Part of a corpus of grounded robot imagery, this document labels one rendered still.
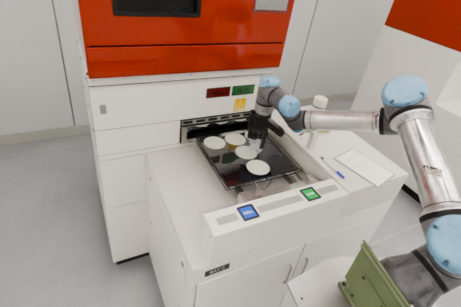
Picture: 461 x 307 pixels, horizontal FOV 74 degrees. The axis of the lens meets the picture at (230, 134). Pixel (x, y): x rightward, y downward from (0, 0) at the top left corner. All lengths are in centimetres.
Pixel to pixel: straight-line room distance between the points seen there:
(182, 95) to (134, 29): 36
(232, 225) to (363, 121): 57
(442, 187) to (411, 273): 24
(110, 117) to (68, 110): 169
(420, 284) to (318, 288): 30
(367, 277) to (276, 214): 31
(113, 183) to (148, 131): 31
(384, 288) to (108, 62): 108
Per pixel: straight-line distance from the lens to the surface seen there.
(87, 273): 208
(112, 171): 149
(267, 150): 142
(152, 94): 131
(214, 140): 142
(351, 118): 116
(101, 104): 129
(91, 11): 111
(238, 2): 125
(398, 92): 100
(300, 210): 110
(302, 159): 140
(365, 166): 141
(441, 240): 84
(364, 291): 104
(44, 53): 279
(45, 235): 231
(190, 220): 117
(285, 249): 126
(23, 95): 294
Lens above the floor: 171
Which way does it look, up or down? 33 degrees down
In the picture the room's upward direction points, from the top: 9 degrees clockwise
